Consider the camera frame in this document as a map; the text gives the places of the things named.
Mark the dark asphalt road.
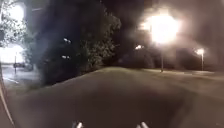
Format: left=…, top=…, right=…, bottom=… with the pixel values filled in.
left=0, top=66, right=224, bottom=128

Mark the dark leafy tree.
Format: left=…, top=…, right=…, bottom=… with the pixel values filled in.
left=23, top=0, right=123, bottom=87

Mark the street lamp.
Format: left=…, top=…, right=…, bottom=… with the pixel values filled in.
left=145, top=12, right=182, bottom=73
left=194, top=47, right=206, bottom=72

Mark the robot's own part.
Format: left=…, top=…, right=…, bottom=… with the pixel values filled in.
left=135, top=121, right=150, bottom=128
left=71, top=121, right=84, bottom=128

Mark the grey asphalt parking lot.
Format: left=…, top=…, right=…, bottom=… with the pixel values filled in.
left=0, top=64, right=42, bottom=90

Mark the pole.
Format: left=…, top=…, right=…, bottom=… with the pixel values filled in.
left=13, top=53, right=18, bottom=75

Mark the white building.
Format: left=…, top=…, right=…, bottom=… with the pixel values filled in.
left=0, top=44, right=26, bottom=65

